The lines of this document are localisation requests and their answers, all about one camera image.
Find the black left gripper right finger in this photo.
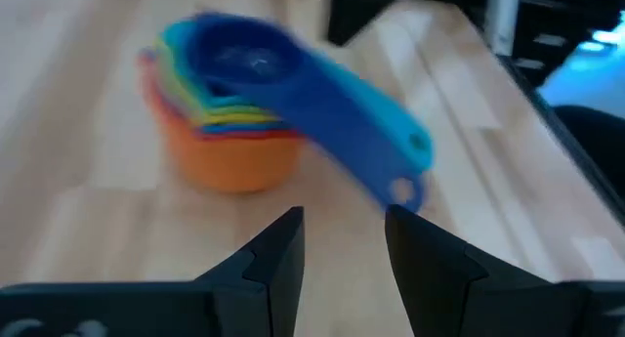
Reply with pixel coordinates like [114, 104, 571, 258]
[384, 203, 563, 337]

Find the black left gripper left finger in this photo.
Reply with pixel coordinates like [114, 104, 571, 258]
[193, 205, 308, 337]

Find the orange measuring cup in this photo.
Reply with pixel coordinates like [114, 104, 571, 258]
[141, 58, 305, 194]

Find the red measuring cup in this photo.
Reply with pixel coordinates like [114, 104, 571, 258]
[139, 51, 302, 142]

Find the green measuring cup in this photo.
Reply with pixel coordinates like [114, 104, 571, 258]
[155, 28, 279, 117]

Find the small dark blue measuring cup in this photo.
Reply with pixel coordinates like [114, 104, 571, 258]
[187, 12, 430, 215]

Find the light blue measuring cup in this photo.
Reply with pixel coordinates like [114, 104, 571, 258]
[160, 18, 436, 173]

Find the blue panel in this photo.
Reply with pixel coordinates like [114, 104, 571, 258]
[535, 13, 625, 109]

